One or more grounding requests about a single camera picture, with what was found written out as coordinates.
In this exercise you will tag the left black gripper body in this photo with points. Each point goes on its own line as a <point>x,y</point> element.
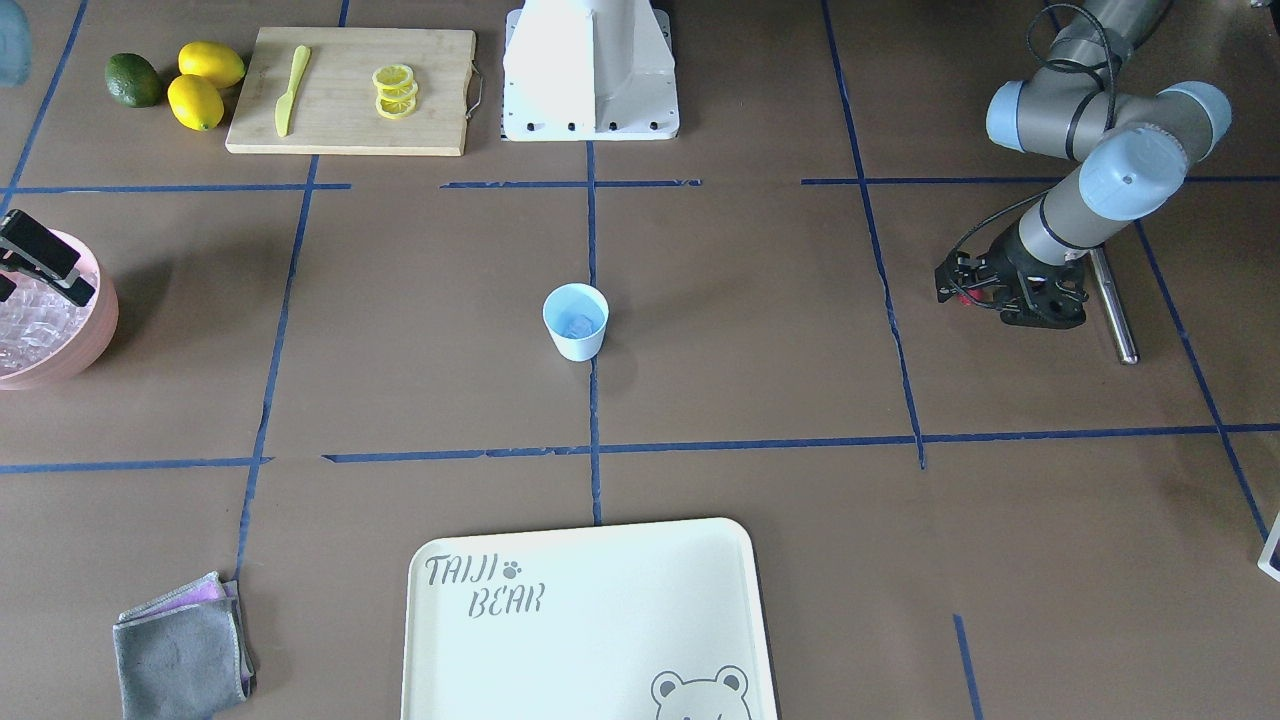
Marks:
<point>1003,266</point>

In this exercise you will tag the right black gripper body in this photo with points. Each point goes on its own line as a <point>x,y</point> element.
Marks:
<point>40,252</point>

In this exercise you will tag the steel muddler black tip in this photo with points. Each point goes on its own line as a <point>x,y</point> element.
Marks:
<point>1112,305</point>

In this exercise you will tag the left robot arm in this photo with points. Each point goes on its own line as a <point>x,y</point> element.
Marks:
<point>1131,154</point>

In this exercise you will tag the pink bowl with ice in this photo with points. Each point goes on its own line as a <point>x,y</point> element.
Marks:
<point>46,338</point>

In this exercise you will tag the light blue cup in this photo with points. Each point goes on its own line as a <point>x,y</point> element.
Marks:
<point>576,315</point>

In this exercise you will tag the yellow lemon near avocado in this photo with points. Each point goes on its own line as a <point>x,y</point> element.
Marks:
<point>195,102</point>

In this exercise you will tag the yellow lemon near board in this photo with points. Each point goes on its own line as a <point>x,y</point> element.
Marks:
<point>218,63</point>

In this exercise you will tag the yellow plastic knife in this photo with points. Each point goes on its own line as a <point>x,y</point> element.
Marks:
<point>284,105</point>

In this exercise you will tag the bamboo cutting board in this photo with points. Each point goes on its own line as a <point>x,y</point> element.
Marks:
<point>334,112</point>

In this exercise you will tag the lemon slices stack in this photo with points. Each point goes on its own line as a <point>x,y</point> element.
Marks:
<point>396,91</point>

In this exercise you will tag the grey folded cloth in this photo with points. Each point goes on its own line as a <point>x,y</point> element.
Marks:
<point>184,655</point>

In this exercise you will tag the cream bear tray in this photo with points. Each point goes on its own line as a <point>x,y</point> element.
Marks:
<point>659,620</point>

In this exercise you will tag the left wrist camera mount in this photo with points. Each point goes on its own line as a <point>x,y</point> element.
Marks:
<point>961,273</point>

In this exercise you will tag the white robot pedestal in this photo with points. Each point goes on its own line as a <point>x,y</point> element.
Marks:
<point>579,71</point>

